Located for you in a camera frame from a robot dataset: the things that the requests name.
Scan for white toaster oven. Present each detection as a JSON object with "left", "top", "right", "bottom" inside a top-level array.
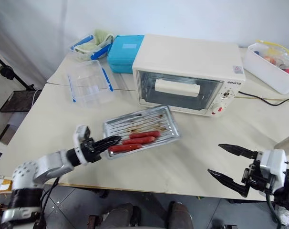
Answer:
[{"left": 132, "top": 34, "right": 247, "bottom": 118}]

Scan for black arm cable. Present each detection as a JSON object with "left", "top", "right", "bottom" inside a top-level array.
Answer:
[
  {"left": 33, "top": 177, "right": 61, "bottom": 229},
  {"left": 265, "top": 168, "right": 289, "bottom": 227}
]

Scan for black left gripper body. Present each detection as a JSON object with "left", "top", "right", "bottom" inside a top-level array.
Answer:
[{"left": 81, "top": 137, "right": 104, "bottom": 165}]

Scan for blue lunch box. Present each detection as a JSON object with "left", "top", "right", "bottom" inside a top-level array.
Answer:
[{"left": 107, "top": 34, "right": 145, "bottom": 74}]

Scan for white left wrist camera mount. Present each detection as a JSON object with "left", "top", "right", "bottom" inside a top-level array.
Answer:
[{"left": 72, "top": 124, "right": 92, "bottom": 166}]

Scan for black oven power cord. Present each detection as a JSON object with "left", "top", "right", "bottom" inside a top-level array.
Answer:
[{"left": 237, "top": 90, "right": 289, "bottom": 107}]

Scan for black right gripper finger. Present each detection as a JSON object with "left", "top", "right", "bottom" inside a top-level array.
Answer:
[
  {"left": 217, "top": 143, "right": 258, "bottom": 160},
  {"left": 206, "top": 168, "right": 249, "bottom": 198}
]

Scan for white plastic bin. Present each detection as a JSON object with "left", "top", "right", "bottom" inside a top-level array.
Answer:
[{"left": 243, "top": 42, "right": 289, "bottom": 95}]

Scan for green towel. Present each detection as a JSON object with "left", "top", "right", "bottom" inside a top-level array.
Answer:
[{"left": 73, "top": 29, "right": 115, "bottom": 54}]

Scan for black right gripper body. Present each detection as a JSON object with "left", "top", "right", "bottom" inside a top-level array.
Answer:
[{"left": 241, "top": 150, "right": 277, "bottom": 194}]

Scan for yellow paper envelope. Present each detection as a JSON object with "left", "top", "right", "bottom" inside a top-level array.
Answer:
[{"left": 0, "top": 176, "right": 13, "bottom": 192}]

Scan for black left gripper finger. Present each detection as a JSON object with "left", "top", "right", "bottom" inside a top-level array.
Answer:
[
  {"left": 98, "top": 141, "right": 120, "bottom": 154},
  {"left": 95, "top": 135, "right": 123, "bottom": 148}
]

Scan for white timer knob red mark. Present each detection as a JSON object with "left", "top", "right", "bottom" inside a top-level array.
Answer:
[{"left": 211, "top": 103, "right": 227, "bottom": 118}]

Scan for plastic bags with coloured items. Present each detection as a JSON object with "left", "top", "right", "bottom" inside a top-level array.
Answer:
[{"left": 253, "top": 39, "right": 289, "bottom": 78}]

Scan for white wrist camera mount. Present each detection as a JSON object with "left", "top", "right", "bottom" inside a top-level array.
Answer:
[
  {"left": 72, "top": 124, "right": 92, "bottom": 166},
  {"left": 258, "top": 149, "right": 289, "bottom": 189}
]

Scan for red sausage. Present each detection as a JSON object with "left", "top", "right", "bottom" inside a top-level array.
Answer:
[
  {"left": 121, "top": 136, "right": 157, "bottom": 146},
  {"left": 107, "top": 143, "right": 144, "bottom": 154},
  {"left": 129, "top": 130, "right": 161, "bottom": 140}
]

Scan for ribbed metal baking tray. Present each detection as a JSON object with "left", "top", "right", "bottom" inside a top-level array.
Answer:
[{"left": 102, "top": 105, "right": 182, "bottom": 160}]

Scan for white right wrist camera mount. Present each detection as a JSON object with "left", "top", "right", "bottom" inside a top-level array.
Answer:
[{"left": 258, "top": 149, "right": 289, "bottom": 189}]

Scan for clear container blue clips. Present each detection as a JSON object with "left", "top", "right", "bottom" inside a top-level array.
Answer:
[{"left": 69, "top": 33, "right": 115, "bottom": 62}]

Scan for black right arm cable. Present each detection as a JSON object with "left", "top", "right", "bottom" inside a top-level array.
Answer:
[{"left": 265, "top": 168, "right": 289, "bottom": 227}]

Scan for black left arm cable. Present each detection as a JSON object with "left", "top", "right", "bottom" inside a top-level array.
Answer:
[{"left": 33, "top": 177, "right": 61, "bottom": 229}]

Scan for empty clear plastic container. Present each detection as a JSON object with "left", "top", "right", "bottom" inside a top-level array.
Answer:
[{"left": 67, "top": 59, "right": 115, "bottom": 109}]

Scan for black stand pole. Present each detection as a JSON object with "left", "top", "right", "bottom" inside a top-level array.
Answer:
[{"left": 0, "top": 51, "right": 42, "bottom": 92}]

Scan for black flat tray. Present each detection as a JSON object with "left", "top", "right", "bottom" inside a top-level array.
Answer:
[{"left": 0, "top": 89, "right": 43, "bottom": 114}]

